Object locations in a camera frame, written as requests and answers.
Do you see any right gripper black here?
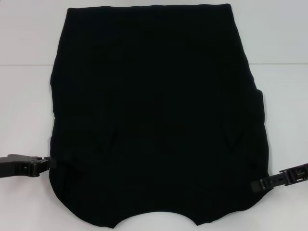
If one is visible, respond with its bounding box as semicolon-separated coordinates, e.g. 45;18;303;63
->
250;163;308;193

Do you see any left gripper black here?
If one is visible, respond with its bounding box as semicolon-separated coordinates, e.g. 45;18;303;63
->
0;154;57;180

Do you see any black shirt with FREE print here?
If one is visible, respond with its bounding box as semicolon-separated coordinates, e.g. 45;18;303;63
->
48;2;269;231

